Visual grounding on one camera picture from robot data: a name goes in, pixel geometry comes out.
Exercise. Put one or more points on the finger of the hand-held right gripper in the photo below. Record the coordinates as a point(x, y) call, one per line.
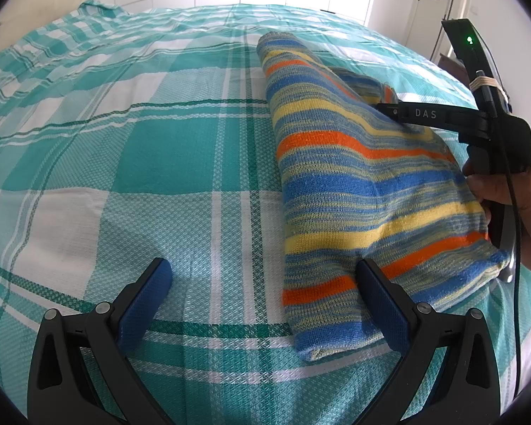
point(425, 114)

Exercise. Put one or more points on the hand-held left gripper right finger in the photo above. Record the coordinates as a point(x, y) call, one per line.
point(385, 305)

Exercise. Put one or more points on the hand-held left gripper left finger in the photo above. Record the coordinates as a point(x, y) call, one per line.
point(144, 301)

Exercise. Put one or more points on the striped knit sweater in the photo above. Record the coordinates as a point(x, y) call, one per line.
point(336, 186)

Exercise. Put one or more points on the brown wooden furniture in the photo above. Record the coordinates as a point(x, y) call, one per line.
point(453, 66)

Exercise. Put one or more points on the teal plaid blanket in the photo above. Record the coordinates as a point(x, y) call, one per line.
point(115, 164)

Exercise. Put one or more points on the cream pillow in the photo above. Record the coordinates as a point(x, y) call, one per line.
point(40, 9)

